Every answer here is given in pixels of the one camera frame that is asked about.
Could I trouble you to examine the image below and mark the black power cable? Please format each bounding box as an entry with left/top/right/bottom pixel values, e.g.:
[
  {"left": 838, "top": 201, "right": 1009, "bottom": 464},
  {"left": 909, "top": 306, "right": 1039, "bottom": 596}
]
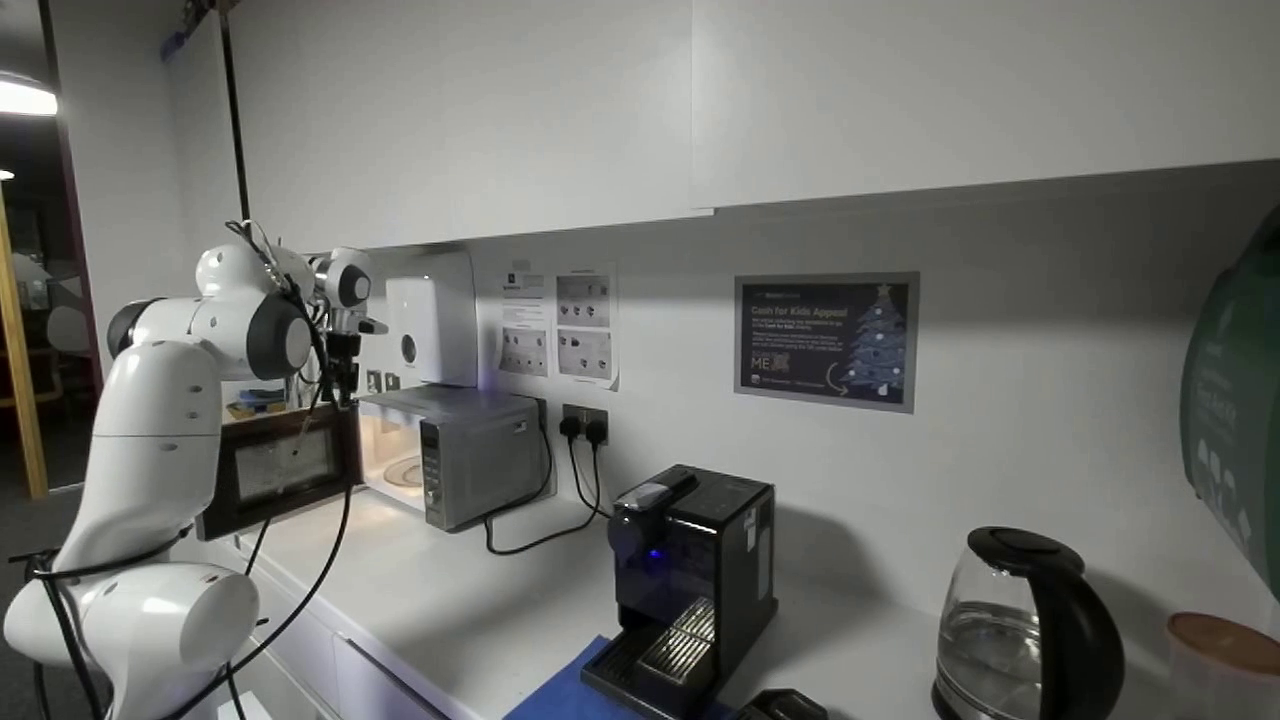
[
  {"left": 478, "top": 434, "right": 607, "bottom": 560},
  {"left": 584, "top": 441, "right": 619, "bottom": 518}
]

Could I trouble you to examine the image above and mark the white base cabinet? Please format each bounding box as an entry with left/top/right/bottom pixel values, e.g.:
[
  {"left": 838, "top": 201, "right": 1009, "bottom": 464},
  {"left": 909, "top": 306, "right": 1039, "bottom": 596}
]
[{"left": 253, "top": 531, "right": 486, "bottom": 720}]

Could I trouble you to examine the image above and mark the black wall socket with plugs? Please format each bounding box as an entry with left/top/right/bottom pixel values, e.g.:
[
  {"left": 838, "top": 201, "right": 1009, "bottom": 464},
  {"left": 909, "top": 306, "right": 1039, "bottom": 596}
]
[{"left": 556, "top": 399, "right": 617, "bottom": 450}]

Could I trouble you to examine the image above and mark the dark framed wall notice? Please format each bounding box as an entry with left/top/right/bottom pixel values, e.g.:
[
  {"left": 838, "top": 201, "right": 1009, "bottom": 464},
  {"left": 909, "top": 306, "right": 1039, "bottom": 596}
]
[{"left": 734, "top": 271, "right": 921, "bottom": 417}]

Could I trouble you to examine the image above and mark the brown cork round lid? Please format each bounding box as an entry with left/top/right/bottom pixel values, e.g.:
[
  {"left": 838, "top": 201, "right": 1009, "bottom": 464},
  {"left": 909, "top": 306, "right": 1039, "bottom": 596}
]
[{"left": 1164, "top": 608, "right": 1280, "bottom": 677}]

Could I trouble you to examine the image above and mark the ceiling light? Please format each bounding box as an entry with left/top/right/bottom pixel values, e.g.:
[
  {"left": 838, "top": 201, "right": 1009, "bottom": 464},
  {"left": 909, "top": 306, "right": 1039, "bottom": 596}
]
[{"left": 0, "top": 70, "right": 65, "bottom": 122}]

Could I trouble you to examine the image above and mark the black coffee machine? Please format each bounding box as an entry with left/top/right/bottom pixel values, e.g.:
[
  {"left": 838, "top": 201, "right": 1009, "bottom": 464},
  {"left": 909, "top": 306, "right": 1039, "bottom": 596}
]
[{"left": 582, "top": 460, "right": 780, "bottom": 720}]

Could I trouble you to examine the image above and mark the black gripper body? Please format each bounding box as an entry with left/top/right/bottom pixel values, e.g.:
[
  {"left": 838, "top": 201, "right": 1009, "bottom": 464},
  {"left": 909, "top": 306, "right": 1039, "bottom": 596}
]
[{"left": 324, "top": 331, "right": 367, "bottom": 379}]

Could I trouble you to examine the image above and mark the blue mat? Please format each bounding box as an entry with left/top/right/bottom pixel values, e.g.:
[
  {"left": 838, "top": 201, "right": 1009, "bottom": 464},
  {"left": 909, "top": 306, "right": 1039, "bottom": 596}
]
[{"left": 500, "top": 637, "right": 735, "bottom": 720}]

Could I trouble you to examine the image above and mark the silver microwave body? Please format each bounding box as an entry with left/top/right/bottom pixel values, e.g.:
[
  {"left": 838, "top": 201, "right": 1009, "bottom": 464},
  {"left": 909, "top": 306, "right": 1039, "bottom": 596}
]
[{"left": 355, "top": 383, "right": 556, "bottom": 537}]

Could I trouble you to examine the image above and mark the yellow wooden post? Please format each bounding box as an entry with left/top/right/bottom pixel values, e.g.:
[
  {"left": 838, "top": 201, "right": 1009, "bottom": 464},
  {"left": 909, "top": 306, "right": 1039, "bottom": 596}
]
[{"left": 0, "top": 194, "right": 54, "bottom": 505}]

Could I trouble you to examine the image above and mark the glass kettle black handle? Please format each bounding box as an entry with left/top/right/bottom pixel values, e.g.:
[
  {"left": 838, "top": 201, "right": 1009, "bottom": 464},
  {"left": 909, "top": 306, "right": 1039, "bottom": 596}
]
[{"left": 928, "top": 523, "right": 1130, "bottom": 720}]

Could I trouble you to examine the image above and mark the green sign white text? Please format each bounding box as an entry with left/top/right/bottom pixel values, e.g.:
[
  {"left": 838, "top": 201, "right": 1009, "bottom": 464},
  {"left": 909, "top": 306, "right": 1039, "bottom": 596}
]
[{"left": 1175, "top": 204, "right": 1280, "bottom": 604}]

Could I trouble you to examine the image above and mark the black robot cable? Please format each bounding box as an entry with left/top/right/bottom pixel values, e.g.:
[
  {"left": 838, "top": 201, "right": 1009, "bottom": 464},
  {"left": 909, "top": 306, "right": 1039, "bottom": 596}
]
[{"left": 158, "top": 216, "right": 367, "bottom": 720}]

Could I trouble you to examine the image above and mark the black vertical strip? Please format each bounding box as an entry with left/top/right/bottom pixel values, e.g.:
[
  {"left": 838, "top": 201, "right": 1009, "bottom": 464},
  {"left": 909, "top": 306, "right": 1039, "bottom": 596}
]
[{"left": 218, "top": 0, "right": 261, "bottom": 236}]

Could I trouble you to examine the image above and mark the black plastic object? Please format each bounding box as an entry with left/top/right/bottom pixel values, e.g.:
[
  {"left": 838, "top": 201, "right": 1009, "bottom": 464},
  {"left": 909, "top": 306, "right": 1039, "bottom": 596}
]
[{"left": 734, "top": 685, "right": 833, "bottom": 720}]

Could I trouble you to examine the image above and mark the white wall cabinet row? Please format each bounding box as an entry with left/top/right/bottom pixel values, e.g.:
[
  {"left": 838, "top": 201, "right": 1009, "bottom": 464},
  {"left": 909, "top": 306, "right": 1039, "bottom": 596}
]
[{"left": 165, "top": 0, "right": 1280, "bottom": 268}]

